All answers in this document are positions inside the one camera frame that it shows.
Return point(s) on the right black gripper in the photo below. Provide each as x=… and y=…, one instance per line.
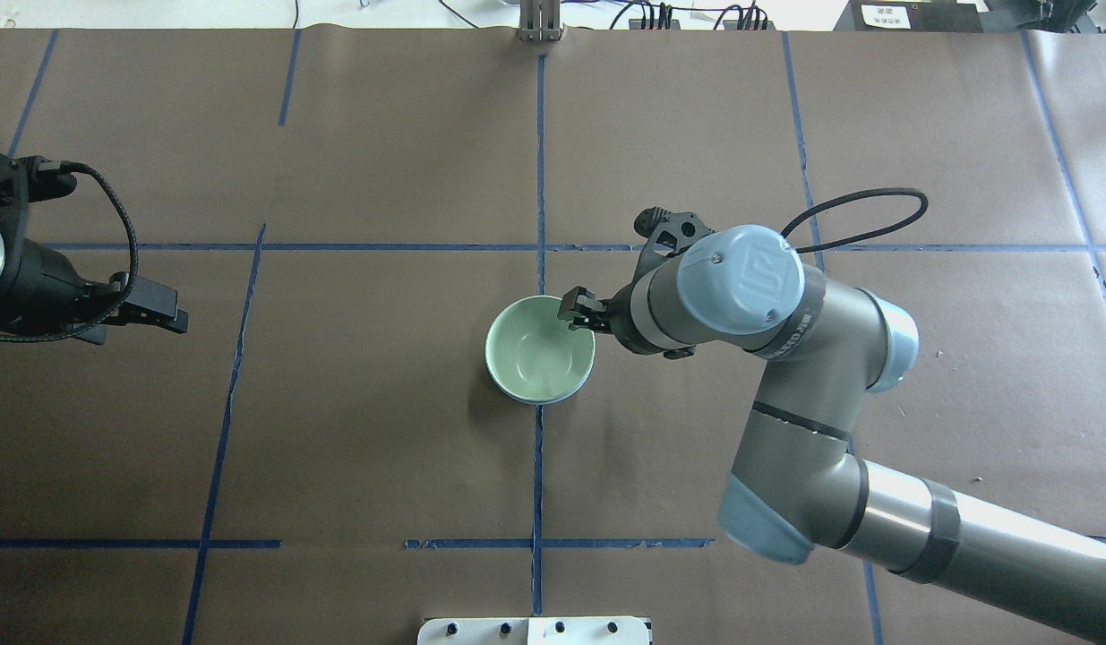
x=621, y=324

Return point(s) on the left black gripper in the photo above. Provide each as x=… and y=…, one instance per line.
x=40, y=275

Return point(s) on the green bowl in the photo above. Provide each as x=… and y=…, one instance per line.
x=529, y=331

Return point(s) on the blue bowl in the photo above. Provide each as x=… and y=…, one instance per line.
x=538, y=384

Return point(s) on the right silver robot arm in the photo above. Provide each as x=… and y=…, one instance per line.
x=794, y=485

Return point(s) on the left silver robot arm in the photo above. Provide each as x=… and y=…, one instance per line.
x=95, y=331

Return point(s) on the black orange connector strip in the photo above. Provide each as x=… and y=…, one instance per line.
x=647, y=16

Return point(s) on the black power adapter box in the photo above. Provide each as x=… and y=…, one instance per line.
x=915, y=16

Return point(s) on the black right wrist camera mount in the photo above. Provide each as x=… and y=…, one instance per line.
x=667, y=234

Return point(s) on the aluminium frame post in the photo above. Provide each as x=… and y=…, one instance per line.
x=540, y=20

